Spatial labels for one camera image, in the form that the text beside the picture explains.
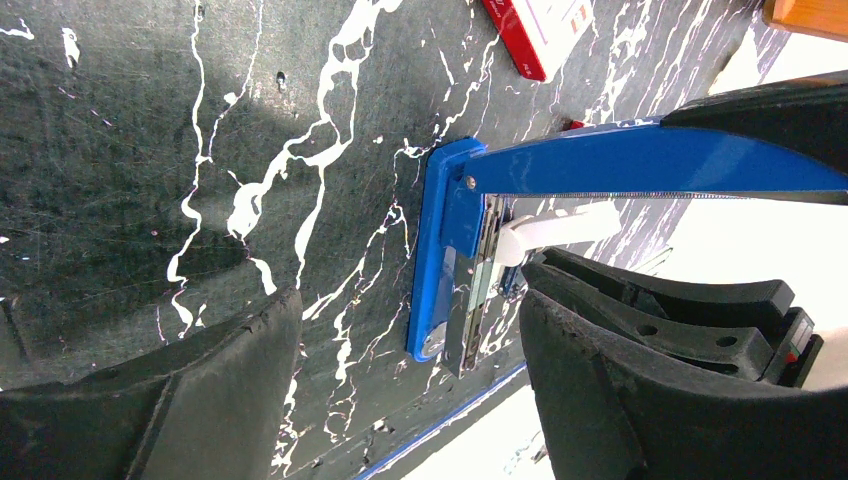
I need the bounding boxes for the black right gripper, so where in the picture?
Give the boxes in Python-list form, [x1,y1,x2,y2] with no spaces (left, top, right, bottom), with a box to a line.
[522,248,824,388]

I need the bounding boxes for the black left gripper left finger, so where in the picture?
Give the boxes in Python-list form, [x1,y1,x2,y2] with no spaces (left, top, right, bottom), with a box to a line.
[1,288,303,479]

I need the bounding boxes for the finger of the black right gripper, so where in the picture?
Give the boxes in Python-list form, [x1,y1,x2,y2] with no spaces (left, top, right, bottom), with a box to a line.
[661,71,847,175]

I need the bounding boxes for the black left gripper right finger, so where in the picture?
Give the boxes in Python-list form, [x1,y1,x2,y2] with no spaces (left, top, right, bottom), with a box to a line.
[520,291,847,479]

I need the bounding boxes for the red white staple box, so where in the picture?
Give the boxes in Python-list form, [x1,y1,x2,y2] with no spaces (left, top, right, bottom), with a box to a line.
[482,0,594,82]

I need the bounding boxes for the orange wooden shelf rack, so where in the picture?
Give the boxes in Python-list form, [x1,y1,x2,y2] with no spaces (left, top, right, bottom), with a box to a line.
[762,0,847,42]

